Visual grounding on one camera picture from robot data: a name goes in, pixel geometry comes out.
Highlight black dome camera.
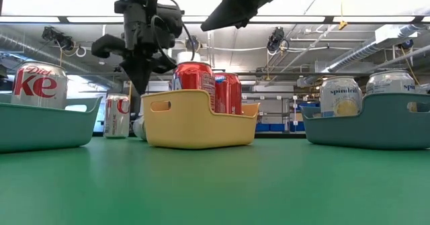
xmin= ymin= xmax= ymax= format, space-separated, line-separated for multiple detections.
xmin=398 ymin=38 xmax=415 ymax=50

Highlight blue storage bins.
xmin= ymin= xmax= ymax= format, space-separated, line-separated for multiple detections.
xmin=255 ymin=122 xmax=303 ymax=133

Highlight silver Diet Coke can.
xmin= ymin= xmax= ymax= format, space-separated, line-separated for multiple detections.
xmin=10 ymin=60 xmax=69 ymax=111
xmin=103 ymin=93 xmax=131 ymax=140

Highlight yellow plastic bin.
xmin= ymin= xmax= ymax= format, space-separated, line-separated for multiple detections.
xmin=140 ymin=89 xmax=261 ymax=150

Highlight teal plastic bin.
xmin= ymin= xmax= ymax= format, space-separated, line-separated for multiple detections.
xmin=0 ymin=93 xmax=103 ymax=154

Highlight Spindrift sparkling water can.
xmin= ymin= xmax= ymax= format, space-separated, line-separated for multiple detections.
xmin=318 ymin=76 xmax=364 ymax=118
xmin=365 ymin=69 xmax=418 ymax=95
xmin=132 ymin=114 xmax=148 ymax=142

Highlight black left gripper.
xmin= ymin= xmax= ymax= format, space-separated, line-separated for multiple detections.
xmin=91 ymin=33 xmax=178 ymax=97

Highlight red Fanta can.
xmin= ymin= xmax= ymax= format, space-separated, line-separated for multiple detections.
xmin=214 ymin=73 xmax=243 ymax=116
xmin=169 ymin=62 xmax=216 ymax=112

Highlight white cylindrical tank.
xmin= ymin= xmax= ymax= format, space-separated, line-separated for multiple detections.
xmin=177 ymin=51 xmax=202 ymax=64

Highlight yellow hanging hook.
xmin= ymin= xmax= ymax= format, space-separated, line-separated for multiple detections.
xmin=337 ymin=0 xmax=349 ymax=31

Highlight round black ceiling device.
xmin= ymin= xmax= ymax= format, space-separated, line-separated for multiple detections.
xmin=186 ymin=36 xmax=202 ymax=53

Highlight blue-grey plastic bin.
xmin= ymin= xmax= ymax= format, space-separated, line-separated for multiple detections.
xmin=300 ymin=92 xmax=430 ymax=151

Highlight thin yellow hanging cable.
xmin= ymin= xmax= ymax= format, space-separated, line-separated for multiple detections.
xmin=399 ymin=46 xmax=421 ymax=87

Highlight black ceiling-mounted camera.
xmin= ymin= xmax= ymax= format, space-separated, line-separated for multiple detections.
xmin=267 ymin=26 xmax=290 ymax=54
xmin=41 ymin=26 xmax=75 ymax=52

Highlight large silver ceiling duct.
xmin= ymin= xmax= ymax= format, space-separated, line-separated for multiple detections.
xmin=320 ymin=25 xmax=419 ymax=74

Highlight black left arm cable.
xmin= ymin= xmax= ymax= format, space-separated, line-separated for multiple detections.
xmin=149 ymin=0 xmax=198 ymax=62

